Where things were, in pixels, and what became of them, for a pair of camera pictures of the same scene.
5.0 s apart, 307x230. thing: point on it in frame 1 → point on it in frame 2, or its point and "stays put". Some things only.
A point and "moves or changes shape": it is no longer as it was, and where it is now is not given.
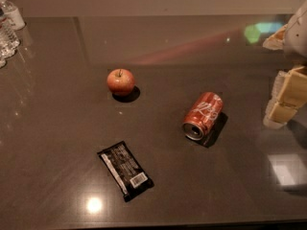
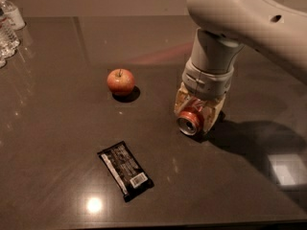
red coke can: [202, 114] moves or changes shape
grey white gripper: [296, 37] → [206, 81]
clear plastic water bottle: [9, 38] stays put
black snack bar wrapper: [127, 173] stays put
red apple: [120, 81] stays put
